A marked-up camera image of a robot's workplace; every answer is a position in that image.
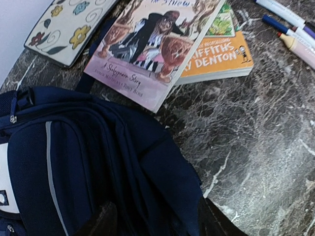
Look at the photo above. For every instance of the floral pattern notebook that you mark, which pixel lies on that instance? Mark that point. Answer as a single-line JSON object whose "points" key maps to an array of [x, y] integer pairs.
{"points": [[64, 29]]}

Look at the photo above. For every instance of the white marker purple cap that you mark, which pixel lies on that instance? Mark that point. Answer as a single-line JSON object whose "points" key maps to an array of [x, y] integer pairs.
{"points": [[296, 32]]}

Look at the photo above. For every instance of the white marker blue cap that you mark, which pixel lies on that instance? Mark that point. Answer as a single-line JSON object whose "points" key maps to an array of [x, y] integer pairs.
{"points": [[285, 13]]}

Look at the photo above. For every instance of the orange Treehouse book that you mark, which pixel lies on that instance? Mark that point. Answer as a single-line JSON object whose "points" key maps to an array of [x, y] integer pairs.
{"points": [[223, 52]]}

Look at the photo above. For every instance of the navy blue student backpack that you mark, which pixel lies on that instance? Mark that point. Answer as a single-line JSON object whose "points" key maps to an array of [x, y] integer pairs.
{"points": [[75, 165]]}

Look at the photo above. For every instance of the cream marker red tip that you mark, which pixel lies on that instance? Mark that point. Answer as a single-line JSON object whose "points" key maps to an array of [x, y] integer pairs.
{"points": [[305, 53]]}

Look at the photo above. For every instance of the Taming of the Shrew book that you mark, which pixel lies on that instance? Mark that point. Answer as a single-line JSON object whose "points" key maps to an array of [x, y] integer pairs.
{"points": [[147, 48]]}

